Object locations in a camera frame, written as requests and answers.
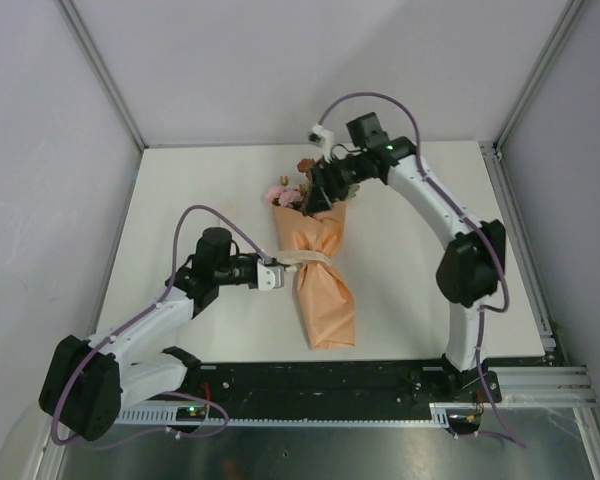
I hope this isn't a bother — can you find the left aluminium corner post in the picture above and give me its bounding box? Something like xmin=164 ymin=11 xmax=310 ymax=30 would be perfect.
xmin=54 ymin=0 xmax=147 ymax=153

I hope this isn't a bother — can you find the cream ribbon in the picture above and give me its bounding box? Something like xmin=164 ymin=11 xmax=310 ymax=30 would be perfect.
xmin=275 ymin=250 xmax=332 ymax=270

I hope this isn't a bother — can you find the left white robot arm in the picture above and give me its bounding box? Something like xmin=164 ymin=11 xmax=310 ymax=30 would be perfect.
xmin=38 ymin=227 xmax=280 ymax=441

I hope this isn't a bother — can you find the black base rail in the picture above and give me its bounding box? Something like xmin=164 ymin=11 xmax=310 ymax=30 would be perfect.
xmin=179 ymin=359 xmax=502 ymax=422

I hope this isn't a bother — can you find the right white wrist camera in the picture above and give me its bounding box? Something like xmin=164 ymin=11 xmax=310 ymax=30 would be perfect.
xmin=308 ymin=124 xmax=335 ymax=162

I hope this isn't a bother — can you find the orange beige wrapping paper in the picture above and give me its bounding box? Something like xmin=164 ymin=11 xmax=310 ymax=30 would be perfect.
xmin=273 ymin=202 xmax=356 ymax=350

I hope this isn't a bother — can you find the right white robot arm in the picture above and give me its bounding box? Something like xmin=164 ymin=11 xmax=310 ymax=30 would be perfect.
xmin=303 ymin=113 xmax=506 ymax=401

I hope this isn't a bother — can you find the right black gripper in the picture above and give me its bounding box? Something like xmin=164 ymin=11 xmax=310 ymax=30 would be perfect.
xmin=302 ymin=154 xmax=369 ymax=220

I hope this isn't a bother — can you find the right aluminium corner post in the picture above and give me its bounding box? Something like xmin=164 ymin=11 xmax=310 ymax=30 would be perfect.
xmin=492 ymin=0 xmax=590 ymax=151

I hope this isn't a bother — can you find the aluminium corner post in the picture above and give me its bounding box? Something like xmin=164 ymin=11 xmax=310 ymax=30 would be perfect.
xmin=492 ymin=0 xmax=590 ymax=151
xmin=54 ymin=0 xmax=147 ymax=153

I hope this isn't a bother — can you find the pink fake flower stem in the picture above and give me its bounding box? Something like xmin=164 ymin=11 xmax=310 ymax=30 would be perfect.
xmin=264 ymin=176 xmax=306 ymax=210

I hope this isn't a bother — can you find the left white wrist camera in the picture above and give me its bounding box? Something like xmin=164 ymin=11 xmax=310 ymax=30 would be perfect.
xmin=256 ymin=258 xmax=286 ymax=291

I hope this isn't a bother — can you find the white fake flower stem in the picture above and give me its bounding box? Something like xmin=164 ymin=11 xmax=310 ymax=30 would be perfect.
xmin=342 ymin=184 xmax=360 ymax=201

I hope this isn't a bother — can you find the brown orange fake flower stem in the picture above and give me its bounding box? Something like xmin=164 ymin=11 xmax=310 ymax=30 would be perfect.
xmin=297 ymin=158 xmax=320 ymax=216

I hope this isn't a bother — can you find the aluminium frame profile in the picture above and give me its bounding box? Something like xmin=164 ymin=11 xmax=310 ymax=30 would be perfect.
xmin=494 ymin=367 xmax=597 ymax=408

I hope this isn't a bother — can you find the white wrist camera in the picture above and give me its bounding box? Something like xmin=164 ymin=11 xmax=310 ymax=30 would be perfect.
xmin=308 ymin=124 xmax=335 ymax=162
xmin=256 ymin=258 xmax=286 ymax=291

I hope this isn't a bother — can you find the grey cable duct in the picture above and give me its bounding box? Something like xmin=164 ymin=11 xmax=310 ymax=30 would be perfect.
xmin=114 ymin=402 xmax=454 ymax=431

